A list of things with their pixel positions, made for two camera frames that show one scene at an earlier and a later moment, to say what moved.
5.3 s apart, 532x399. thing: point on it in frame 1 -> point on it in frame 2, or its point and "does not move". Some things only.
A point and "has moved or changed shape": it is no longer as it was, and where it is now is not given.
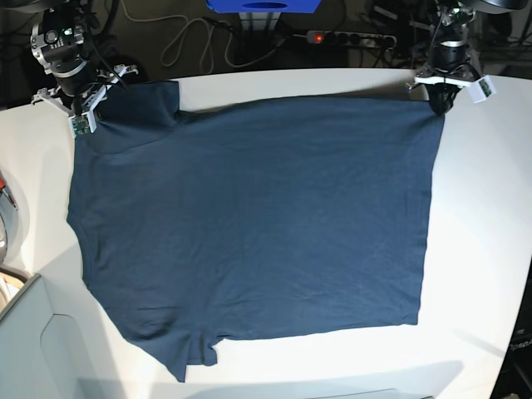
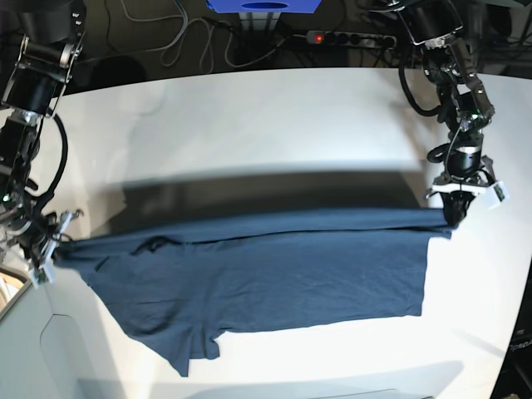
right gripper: [79, 82] -> [32, 228]
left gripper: [447, 59] -> [464, 164]
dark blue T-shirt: [253, 218] has moved or changed shape
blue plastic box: [263, 6] does not move
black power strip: [351, 38] does not move
